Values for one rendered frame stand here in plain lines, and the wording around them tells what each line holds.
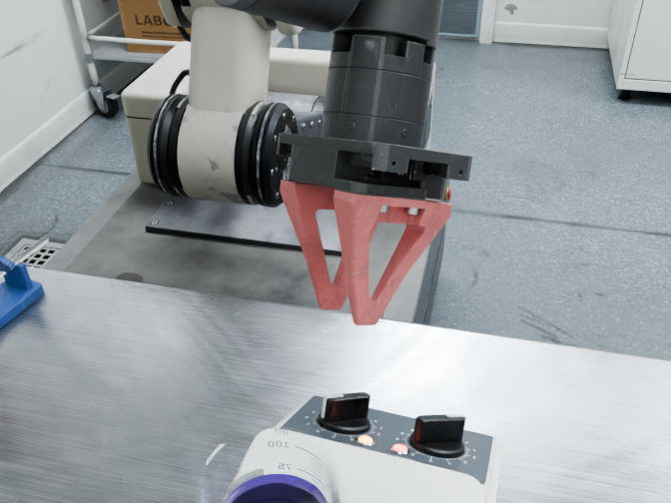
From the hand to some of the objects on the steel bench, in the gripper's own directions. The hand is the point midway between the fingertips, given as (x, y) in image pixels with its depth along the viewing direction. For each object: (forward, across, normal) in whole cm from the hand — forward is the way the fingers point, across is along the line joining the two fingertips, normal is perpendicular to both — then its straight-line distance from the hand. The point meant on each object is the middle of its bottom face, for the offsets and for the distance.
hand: (348, 302), depth 41 cm
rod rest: (+9, +29, +14) cm, 34 cm away
